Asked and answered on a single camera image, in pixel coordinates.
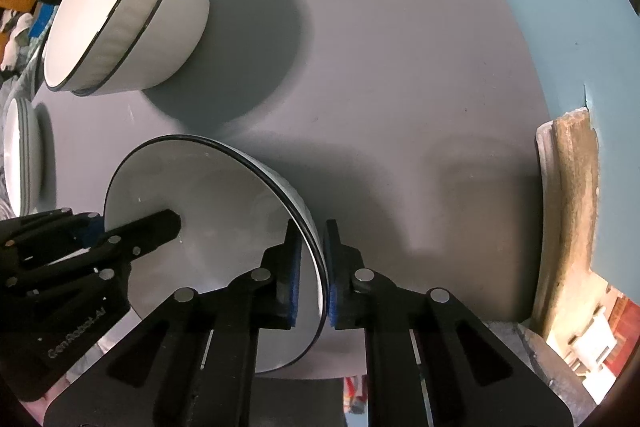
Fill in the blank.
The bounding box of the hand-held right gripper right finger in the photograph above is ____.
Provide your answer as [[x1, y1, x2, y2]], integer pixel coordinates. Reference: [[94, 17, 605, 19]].
[[322, 219, 574, 427]]

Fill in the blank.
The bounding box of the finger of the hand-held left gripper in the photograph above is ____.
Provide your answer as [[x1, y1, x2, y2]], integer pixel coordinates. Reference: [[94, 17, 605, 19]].
[[0, 208, 104, 269], [94, 208, 182, 281]]

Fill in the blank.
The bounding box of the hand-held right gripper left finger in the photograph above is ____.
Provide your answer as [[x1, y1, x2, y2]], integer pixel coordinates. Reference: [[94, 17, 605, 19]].
[[44, 218, 304, 427]]

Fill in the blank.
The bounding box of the large white plate black rim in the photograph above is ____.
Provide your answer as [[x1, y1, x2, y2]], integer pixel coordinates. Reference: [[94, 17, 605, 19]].
[[2, 98, 32, 217], [15, 99, 44, 214]]

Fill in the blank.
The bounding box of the red and white object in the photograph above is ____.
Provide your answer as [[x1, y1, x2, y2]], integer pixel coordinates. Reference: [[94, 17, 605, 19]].
[[342, 374, 370, 417]]

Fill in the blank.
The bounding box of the worn wooden post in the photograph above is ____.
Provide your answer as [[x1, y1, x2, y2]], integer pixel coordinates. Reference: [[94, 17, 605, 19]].
[[531, 107, 602, 335]]

